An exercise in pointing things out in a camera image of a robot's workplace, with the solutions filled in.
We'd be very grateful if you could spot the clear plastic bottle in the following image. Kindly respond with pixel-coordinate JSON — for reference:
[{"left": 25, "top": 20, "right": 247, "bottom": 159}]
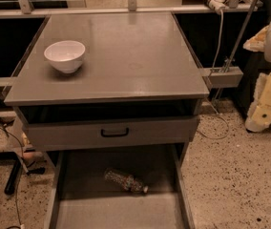
[{"left": 104, "top": 168, "right": 149, "bottom": 194}]

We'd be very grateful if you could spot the open grey middle drawer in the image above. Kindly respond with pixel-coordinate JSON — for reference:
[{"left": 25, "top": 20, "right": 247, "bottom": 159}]
[{"left": 43, "top": 145, "right": 195, "bottom": 229}]

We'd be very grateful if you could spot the closed grey top drawer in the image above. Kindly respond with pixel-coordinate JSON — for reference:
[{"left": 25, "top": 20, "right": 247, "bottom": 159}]
[{"left": 24, "top": 116, "right": 198, "bottom": 151}]

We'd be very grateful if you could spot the grey back rail frame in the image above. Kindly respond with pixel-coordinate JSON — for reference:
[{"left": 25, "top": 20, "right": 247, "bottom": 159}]
[{"left": 0, "top": 0, "right": 263, "bottom": 20}]

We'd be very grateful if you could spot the diagonal metal rod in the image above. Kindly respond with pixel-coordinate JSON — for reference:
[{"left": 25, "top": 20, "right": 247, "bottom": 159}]
[{"left": 221, "top": 0, "right": 265, "bottom": 73}]

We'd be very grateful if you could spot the black floor cable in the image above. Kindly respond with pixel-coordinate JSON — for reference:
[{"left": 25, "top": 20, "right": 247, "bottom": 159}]
[{"left": 0, "top": 108, "right": 26, "bottom": 229}]

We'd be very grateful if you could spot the grey metal side bracket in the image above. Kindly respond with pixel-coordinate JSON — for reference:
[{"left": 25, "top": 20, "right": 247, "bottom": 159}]
[{"left": 199, "top": 67, "right": 243, "bottom": 90}]

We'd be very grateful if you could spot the black cylindrical leg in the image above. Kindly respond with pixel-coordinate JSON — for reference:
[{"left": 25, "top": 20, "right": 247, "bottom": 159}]
[{"left": 4, "top": 160, "right": 21, "bottom": 196}]

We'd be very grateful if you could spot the black drawer handle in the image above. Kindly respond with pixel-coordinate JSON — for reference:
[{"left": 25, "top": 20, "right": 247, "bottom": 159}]
[{"left": 100, "top": 128, "right": 130, "bottom": 138}]

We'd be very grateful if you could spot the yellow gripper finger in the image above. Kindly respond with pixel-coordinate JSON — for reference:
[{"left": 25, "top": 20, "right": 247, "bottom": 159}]
[{"left": 245, "top": 73, "right": 271, "bottom": 132}]

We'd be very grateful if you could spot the white power cable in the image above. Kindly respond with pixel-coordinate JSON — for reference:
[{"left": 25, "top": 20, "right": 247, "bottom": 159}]
[{"left": 196, "top": 9, "right": 231, "bottom": 141}]

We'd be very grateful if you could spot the white ceramic bowl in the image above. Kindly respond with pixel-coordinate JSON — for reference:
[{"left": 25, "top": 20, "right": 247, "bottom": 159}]
[{"left": 44, "top": 40, "right": 86, "bottom": 73}]

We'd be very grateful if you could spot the grey drawer cabinet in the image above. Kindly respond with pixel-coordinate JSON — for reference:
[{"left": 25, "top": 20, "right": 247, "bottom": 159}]
[{"left": 5, "top": 12, "right": 208, "bottom": 170}]

